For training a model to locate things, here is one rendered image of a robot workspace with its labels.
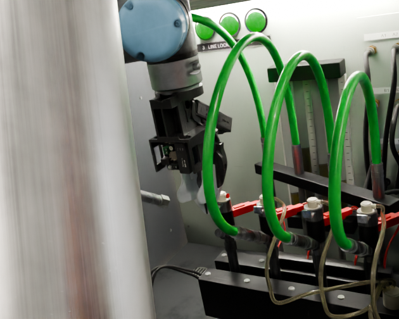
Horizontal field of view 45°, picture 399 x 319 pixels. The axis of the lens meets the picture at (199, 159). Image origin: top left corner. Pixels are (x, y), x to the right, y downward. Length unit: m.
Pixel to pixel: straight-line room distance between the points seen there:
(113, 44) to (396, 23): 0.80
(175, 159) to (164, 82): 0.11
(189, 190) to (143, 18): 0.32
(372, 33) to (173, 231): 0.68
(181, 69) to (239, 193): 0.54
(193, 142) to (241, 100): 0.40
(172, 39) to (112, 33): 0.38
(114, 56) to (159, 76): 0.52
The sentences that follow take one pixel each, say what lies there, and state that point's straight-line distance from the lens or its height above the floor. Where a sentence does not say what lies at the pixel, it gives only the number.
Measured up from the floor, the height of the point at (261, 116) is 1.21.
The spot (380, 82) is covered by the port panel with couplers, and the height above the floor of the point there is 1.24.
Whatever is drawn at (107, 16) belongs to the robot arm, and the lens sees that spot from 0.16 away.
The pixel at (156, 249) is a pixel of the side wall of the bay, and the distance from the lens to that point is 1.20.
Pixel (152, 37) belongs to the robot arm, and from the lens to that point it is 0.54.
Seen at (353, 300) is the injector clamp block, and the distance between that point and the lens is 0.78.
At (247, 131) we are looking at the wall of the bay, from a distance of 1.08.
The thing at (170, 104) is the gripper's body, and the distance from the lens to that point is 0.66.
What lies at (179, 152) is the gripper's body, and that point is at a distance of 0.68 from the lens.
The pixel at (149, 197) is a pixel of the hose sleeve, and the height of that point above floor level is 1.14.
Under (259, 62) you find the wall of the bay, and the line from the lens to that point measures 1.02.
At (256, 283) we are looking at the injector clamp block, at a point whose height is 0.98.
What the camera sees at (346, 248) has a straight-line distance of 0.62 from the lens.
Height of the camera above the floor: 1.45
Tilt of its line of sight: 19 degrees down
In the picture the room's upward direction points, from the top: 11 degrees counter-clockwise
